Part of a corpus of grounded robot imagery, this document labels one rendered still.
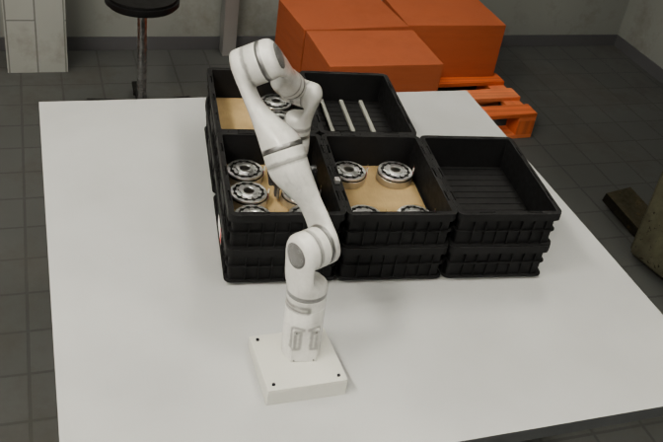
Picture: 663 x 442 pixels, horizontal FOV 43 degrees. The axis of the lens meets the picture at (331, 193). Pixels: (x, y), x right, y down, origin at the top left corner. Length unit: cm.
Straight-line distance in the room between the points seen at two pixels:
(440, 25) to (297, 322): 293
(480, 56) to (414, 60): 75
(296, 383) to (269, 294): 35
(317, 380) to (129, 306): 52
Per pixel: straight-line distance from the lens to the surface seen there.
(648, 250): 390
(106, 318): 215
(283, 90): 200
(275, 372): 197
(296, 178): 182
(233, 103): 278
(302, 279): 185
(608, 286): 256
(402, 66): 409
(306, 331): 194
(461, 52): 476
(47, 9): 461
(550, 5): 581
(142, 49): 412
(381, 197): 241
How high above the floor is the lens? 216
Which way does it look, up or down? 34 degrees down
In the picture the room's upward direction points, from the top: 9 degrees clockwise
